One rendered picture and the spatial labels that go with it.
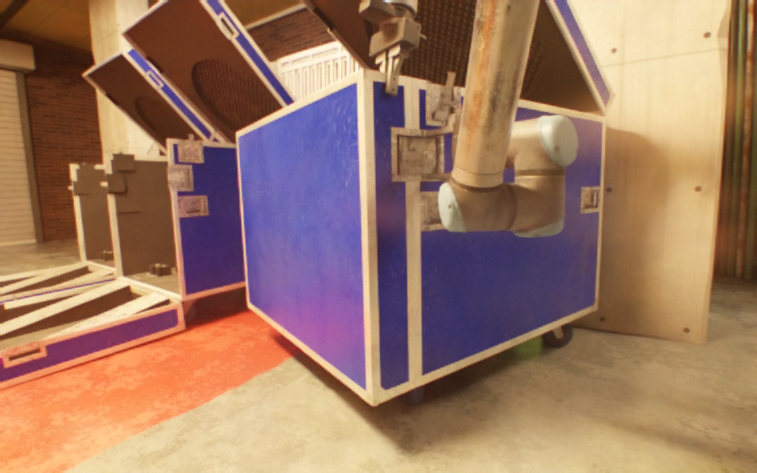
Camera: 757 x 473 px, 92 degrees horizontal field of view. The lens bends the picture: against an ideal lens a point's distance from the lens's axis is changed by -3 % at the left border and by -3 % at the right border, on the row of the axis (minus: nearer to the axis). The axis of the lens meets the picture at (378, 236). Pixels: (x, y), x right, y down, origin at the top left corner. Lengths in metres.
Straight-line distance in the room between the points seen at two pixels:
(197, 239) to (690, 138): 2.29
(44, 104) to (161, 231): 5.56
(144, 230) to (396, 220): 2.25
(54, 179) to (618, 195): 7.85
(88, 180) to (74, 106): 4.64
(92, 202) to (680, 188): 3.93
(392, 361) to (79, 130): 7.79
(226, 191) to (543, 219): 1.76
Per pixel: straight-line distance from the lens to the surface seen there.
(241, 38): 2.43
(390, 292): 0.94
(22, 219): 7.94
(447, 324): 1.10
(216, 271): 2.19
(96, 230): 3.88
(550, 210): 0.75
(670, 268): 2.06
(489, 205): 0.69
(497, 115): 0.63
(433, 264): 1.02
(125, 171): 2.91
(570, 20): 1.64
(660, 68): 2.07
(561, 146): 0.74
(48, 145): 8.21
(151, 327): 2.10
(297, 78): 4.27
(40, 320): 2.59
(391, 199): 0.91
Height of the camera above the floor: 0.69
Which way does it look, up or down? 7 degrees down
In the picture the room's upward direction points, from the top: 1 degrees counter-clockwise
